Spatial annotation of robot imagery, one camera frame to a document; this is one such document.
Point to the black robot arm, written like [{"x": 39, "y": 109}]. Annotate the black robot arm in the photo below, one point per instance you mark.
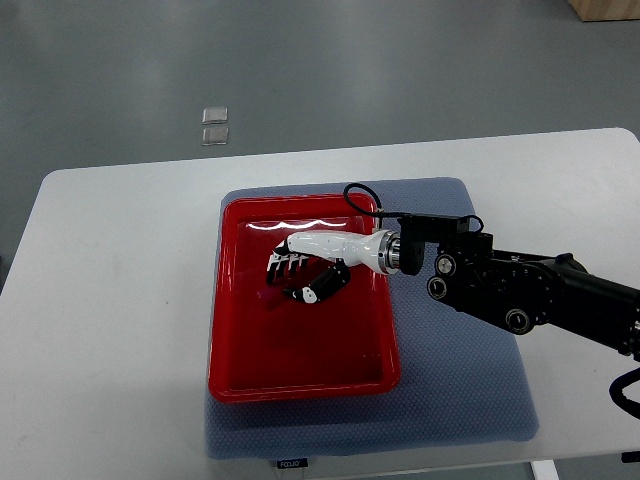
[{"x": 512, "y": 291}]

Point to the red plastic tray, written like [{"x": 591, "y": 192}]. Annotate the red plastic tray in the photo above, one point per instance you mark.
[{"x": 345, "y": 345}]

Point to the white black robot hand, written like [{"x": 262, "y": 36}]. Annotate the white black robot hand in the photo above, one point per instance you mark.
[{"x": 301, "y": 252}]

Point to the wooden box corner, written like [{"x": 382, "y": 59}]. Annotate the wooden box corner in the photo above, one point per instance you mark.
[{"x": 606, "y": 10}]

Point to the grey mesh mat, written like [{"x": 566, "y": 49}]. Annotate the grey mesh mat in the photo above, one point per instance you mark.
[{"x": 462, "y": 381}]

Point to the red pepper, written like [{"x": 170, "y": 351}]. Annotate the red pepper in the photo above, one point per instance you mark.
[{"x": 270, "y": 298}]

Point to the upper metal floor plate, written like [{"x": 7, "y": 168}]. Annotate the upper metal floor plate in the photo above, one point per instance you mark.
[{"x": 215, "y": 115}]

